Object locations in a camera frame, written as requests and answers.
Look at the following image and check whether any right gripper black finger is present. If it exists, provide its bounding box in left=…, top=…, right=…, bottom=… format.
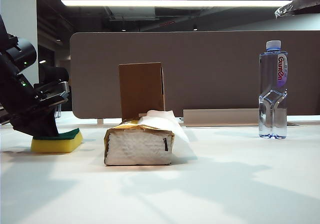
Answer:
left=274, top=0, right=320, bottom=19

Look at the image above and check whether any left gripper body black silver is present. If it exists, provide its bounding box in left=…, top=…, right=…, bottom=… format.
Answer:
left=0, top=80, right=71, bottom=128

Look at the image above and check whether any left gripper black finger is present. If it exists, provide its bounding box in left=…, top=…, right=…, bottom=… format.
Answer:
left=11, top=107, right=61, bottom=138

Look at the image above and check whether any yellow sponge green scouring pad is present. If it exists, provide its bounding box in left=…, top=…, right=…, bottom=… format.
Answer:
left=30, top=127, right=84, bottom=155

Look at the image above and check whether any clear plastic water bottle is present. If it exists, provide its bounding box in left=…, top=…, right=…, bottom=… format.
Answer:
left=258, top=40, right=288, bottom=140

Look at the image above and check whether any upright brown cardboard box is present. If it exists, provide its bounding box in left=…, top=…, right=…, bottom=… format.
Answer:
left=118, top=62, right=166, bottom=120

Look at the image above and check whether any brown wrapped tissue pack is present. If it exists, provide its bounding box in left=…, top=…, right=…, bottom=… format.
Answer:
left=103, top=117, right=175, bottom=167

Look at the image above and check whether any white tissue sheet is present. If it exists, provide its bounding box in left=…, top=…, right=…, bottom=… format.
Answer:
left=138, top=109, right=198, bottom=163

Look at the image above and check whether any long ceiling strip light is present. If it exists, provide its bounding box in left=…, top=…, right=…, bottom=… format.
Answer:
left=60, top=0, right=293, bottom=7

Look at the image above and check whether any beige cable tray lid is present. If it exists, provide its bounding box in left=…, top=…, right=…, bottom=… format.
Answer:
left=182, top=108, right=261, bottom=128

